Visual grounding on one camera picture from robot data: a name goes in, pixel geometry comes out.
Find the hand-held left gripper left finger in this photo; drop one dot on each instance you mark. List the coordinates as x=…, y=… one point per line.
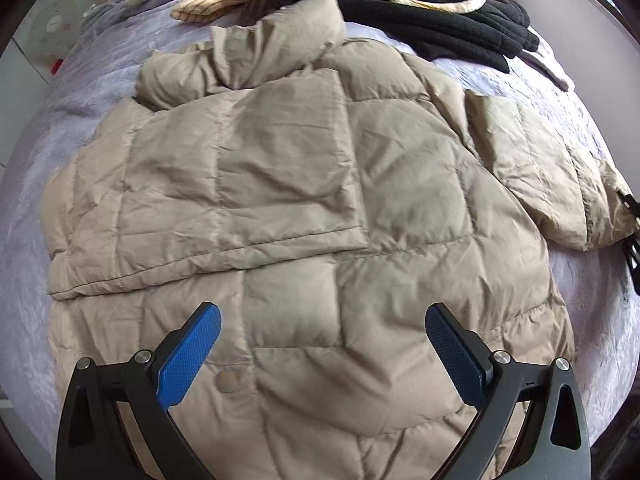
x=192, y=350

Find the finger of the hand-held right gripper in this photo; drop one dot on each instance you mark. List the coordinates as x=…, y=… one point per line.
x=632, y=260

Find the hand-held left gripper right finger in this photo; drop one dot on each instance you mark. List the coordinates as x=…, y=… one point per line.
x=452, y=350

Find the beige puffer jacket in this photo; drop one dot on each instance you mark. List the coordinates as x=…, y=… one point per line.
x=300, y=185

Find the lavender embossed blanket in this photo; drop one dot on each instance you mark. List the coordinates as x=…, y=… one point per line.
x=100, y=85

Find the black knit garment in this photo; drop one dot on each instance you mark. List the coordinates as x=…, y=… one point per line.
x=425, y=15

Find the white electric fan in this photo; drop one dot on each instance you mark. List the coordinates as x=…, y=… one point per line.
x=50, y=25

